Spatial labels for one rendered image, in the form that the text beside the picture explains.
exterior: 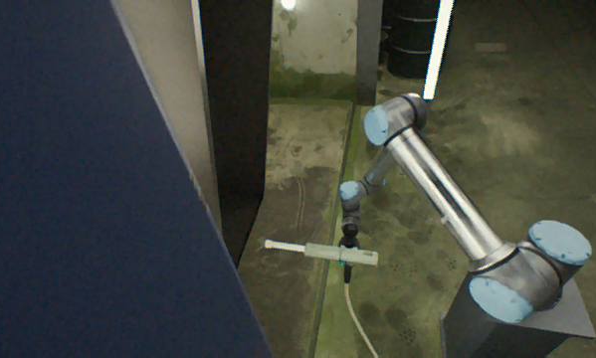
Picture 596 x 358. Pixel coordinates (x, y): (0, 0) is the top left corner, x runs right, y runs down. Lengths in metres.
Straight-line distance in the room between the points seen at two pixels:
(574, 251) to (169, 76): 1.12
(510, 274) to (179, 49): 0.98
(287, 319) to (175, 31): 1.52
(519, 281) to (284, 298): 1.20
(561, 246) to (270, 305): 1.33
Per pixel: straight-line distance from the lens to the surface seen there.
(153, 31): 0.71
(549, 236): 1.21
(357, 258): 1.44
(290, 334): 1.85
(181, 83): 0.74
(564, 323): 1.40
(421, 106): 1.19
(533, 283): 1.12
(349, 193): 1.57
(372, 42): 2.98
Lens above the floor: 1.77
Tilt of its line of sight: 44 degrees down
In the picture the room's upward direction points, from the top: 8 degrees counter-clockwise
